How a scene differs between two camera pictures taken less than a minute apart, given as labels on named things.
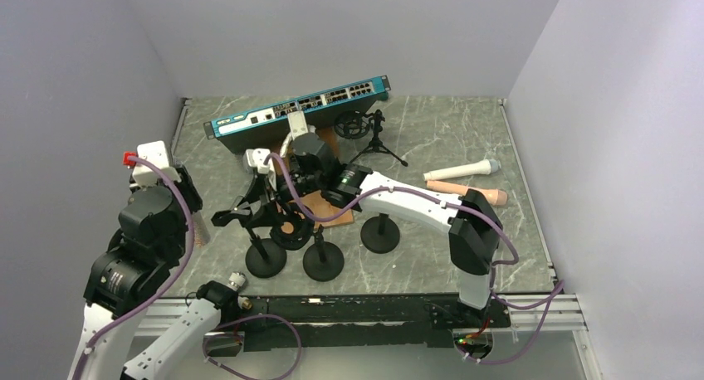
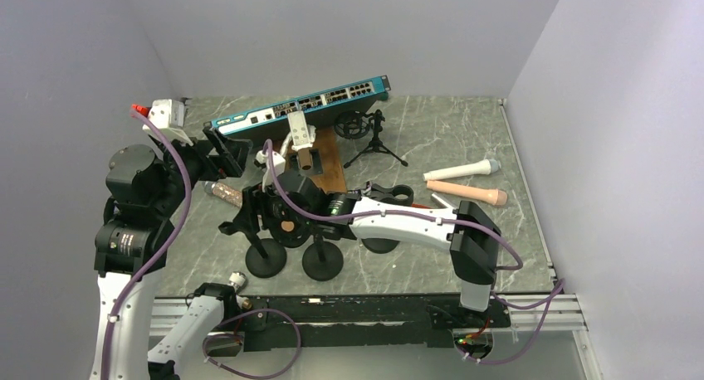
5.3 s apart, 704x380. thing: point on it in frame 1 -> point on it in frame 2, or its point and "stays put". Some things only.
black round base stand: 266,258 stays put
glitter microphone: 201,232 -> 225,192
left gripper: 189,189 -> 232,158
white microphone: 483,168 stays put
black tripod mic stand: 354,124 stays put
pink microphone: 496,197 stays put
